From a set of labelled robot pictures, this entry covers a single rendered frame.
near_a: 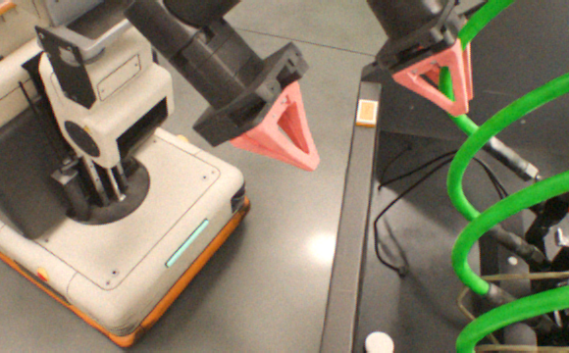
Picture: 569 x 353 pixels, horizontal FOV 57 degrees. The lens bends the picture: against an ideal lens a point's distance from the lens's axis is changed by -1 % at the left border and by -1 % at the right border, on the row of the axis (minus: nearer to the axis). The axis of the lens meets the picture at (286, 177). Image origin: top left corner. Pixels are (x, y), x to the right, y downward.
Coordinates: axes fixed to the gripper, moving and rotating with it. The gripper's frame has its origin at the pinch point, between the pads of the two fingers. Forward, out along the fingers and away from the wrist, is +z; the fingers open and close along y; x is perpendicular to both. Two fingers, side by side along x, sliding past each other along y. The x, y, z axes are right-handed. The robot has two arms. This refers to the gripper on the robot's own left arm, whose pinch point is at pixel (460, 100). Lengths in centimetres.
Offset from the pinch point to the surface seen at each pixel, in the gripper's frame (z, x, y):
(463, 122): 2.8, 1.2, 1.0
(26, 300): 13, 160, 15
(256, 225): 42, 113, 71
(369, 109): 4.9, 23.2, 24.8
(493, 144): 7.2, 0.1, 2.5
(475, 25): -6.8, -5.3, -1.9
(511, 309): 7.1, -4.3, -22.5
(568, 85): -1.1, -11.1, -8.6
